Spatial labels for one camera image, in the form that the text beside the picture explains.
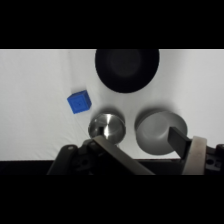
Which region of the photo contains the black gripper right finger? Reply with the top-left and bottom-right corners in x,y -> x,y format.
167,126 -> 208,176

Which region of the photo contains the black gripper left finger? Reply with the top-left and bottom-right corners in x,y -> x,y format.
90,134 -> 156,176

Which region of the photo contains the blue cube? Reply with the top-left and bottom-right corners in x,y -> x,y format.
66,89 -> 93,115

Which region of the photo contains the shiny steel cup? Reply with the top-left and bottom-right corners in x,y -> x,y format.
87,112 -> 126,145

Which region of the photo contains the grey round bowl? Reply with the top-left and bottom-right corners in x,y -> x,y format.
134,109 -> 189,156

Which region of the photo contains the black round bowl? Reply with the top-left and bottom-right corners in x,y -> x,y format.
94,49 -> 161,94

